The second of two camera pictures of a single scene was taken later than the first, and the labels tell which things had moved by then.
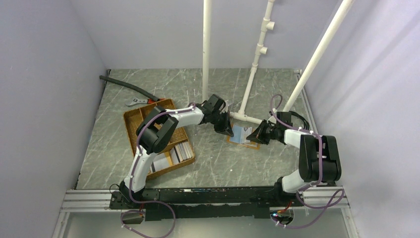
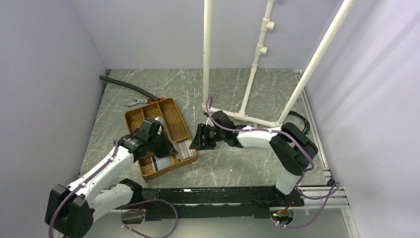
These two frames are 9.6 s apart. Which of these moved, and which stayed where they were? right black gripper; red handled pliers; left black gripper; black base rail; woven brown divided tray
Moved: right black gripper; left black gripper
Stayed: black base rail; woven brown divided tray; red handled pliers
